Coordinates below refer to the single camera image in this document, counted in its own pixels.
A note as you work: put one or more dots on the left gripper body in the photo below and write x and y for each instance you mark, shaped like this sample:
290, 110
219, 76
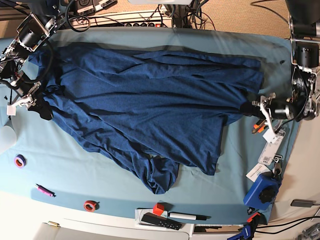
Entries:
281, 110

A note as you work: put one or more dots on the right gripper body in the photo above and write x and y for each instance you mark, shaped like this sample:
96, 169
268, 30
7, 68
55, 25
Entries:
28, 95

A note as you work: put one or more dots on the blue t-shirt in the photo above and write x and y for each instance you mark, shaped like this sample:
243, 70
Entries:
148, 111

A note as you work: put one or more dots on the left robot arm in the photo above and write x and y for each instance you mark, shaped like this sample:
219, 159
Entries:
304, 104

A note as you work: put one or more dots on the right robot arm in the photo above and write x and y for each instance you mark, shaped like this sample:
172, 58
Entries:
44, 19

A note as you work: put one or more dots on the orange black utility knife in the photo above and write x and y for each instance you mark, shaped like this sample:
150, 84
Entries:
259, 126

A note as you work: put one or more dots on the packaged tool blister card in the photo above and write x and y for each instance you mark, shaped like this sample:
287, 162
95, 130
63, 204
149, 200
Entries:
270, 149

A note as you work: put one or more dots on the white translucent cup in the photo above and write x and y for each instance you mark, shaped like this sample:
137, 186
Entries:
8, 138

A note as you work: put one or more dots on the light blue table cloth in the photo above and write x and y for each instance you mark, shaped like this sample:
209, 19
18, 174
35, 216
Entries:
57, 162

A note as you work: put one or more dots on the purple tape roll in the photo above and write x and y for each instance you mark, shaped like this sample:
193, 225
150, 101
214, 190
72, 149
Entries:
20, 161

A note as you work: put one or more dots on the white paper tag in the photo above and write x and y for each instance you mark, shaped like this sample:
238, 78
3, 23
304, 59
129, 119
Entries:
257, 170

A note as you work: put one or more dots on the metal keys carabiner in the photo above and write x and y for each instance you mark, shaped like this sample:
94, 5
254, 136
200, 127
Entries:
277, 168

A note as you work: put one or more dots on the blue box with knob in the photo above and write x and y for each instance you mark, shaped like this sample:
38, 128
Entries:
263, 191

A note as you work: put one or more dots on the pink marker pen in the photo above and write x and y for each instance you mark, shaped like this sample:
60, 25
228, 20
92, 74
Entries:
45, 191

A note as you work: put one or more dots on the grey adapter box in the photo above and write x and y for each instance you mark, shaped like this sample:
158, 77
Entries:
302, 203

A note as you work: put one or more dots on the red tape roll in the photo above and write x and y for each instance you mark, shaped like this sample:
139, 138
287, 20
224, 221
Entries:
91, 206

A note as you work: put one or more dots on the blue orange bottom clamp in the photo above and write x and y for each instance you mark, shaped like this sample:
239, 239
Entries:
248, 230

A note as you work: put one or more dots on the white black marker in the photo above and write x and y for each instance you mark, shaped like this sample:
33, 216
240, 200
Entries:
185, 216

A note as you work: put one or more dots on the power strip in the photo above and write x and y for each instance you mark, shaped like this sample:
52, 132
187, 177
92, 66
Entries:
146, 18

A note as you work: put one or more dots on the red cube block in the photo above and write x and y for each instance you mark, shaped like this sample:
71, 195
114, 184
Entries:
158, 209

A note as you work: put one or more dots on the black remote control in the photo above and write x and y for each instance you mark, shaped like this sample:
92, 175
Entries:
160, 221

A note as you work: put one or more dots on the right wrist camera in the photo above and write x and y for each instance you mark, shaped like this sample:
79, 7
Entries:
11, 110

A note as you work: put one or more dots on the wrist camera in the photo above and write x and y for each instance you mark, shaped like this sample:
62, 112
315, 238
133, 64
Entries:
270, 136
11, 110

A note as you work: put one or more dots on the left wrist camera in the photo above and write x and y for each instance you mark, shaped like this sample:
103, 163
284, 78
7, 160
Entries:
270, 136

